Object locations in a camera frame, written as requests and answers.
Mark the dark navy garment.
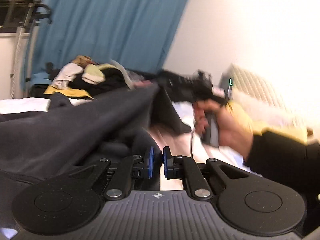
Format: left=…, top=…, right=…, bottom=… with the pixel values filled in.
left=1, top=84, right=159, bottom=228

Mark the black sleeve right forearm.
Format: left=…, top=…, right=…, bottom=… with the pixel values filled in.
left=244, top=132, right=319, bottom=202

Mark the pile of mixed clothes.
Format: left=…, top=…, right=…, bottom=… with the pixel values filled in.
left=29, top=55, right=151, bottom=99

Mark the black clothes rack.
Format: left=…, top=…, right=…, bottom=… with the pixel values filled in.
left=0, top=0, right=53, bottom=30

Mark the right hand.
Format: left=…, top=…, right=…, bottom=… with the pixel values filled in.
left=193, top=99, right=253, bottom=160

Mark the black storage bag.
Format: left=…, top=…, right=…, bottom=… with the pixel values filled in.
left=150, top=86, right=191, bottom=135

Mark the white radiator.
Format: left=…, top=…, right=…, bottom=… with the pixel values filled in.
left=223, top=63, right=288, bottom=111

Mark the blue curtain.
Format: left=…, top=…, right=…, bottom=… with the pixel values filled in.
left=30, top=0, right=187, bottom=85

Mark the white bed sheet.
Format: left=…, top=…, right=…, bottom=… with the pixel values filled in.
left=0, top=98, right=91, bottom=114

